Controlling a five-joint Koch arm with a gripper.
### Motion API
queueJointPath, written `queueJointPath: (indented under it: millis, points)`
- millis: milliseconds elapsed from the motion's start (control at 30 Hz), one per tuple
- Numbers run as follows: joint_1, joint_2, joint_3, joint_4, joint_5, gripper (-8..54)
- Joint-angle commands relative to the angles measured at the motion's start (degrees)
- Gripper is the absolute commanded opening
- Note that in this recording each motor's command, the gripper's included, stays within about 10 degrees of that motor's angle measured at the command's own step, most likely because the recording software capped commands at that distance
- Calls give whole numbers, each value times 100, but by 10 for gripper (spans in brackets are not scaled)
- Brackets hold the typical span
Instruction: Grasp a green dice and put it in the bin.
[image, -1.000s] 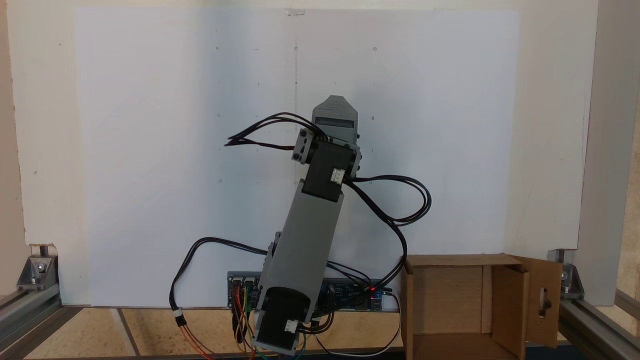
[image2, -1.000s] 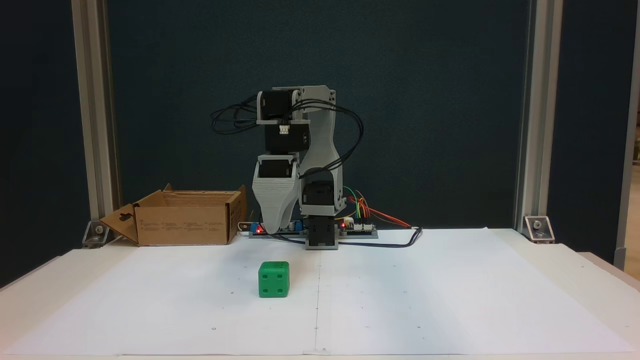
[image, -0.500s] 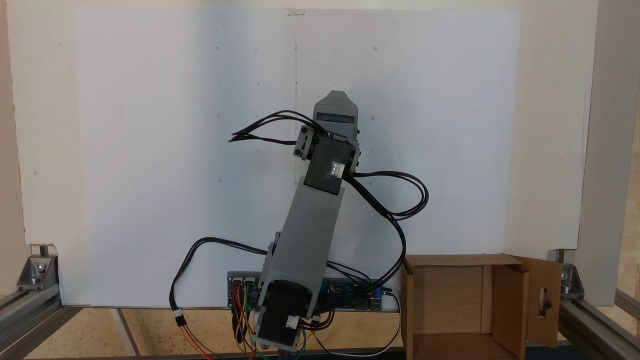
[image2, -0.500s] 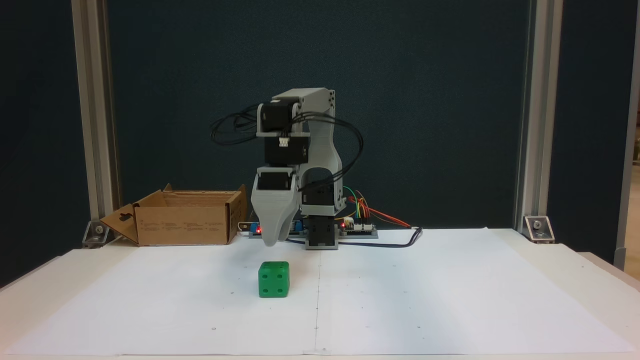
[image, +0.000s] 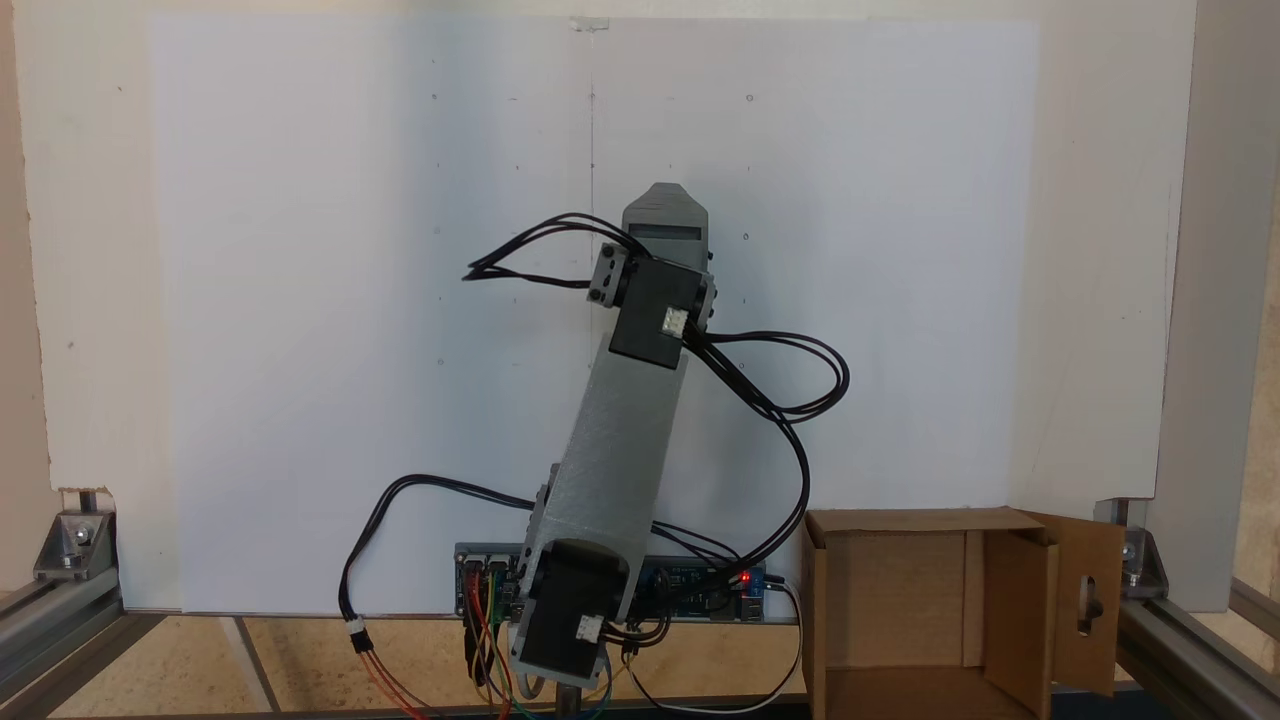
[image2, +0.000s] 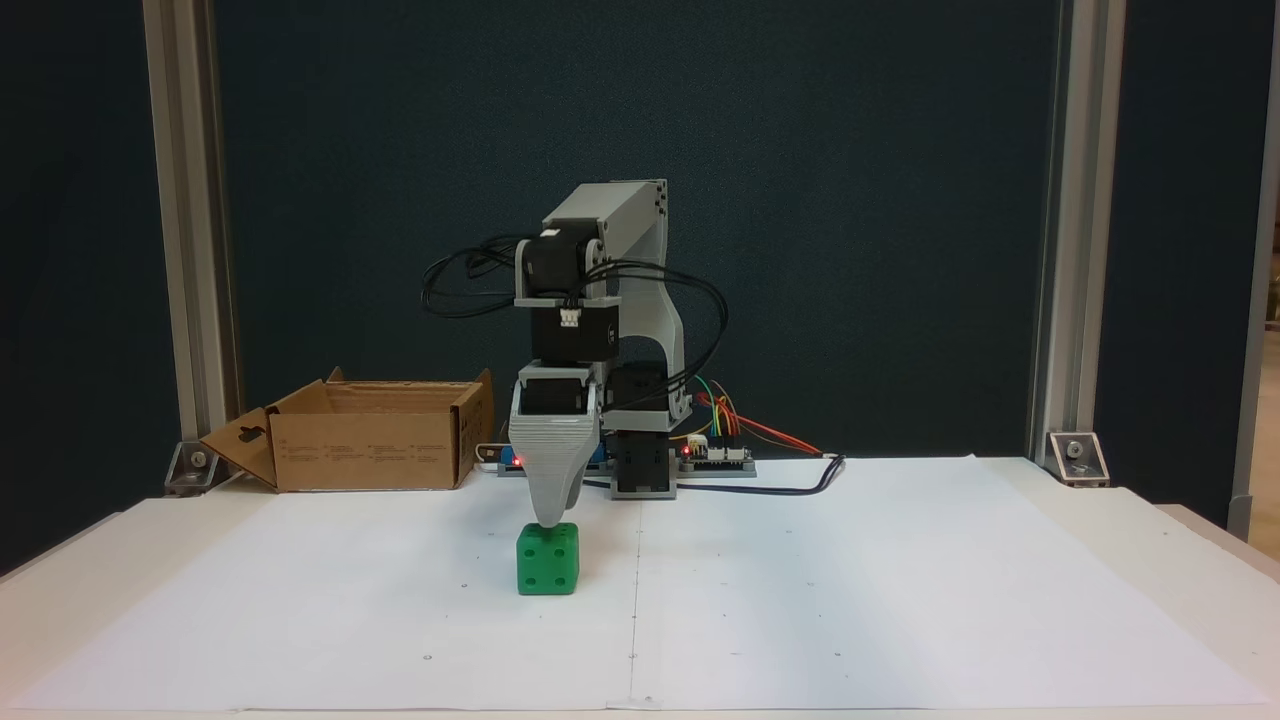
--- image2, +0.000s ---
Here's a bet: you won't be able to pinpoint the white-topped circuit board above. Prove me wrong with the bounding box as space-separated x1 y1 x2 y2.
679 436 758 479

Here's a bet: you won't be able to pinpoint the green die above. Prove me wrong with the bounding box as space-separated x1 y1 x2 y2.
516 521 581 597

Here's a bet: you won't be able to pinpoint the blue circuit board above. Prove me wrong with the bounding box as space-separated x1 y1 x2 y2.
497 444 614 479

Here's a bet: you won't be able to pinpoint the white paper sheet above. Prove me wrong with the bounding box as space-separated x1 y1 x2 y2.
8 455 1271 713

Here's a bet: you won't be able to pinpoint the brown cardboard box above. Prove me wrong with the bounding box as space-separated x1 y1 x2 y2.
200 367 496 493

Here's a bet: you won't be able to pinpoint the aluminium frame post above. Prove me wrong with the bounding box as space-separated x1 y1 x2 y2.
1026 0 1127 467
142 0 243 473

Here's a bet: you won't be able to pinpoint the grey fixed wedge gripper finger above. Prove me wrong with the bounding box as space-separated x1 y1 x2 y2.
508 410 604 529

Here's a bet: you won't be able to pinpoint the coloured jumper wires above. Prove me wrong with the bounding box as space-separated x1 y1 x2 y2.
695 377 823 457

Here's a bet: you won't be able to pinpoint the aluminium corner bracket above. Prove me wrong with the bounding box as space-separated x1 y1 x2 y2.
164 439 247 497
1046 431 1110 489

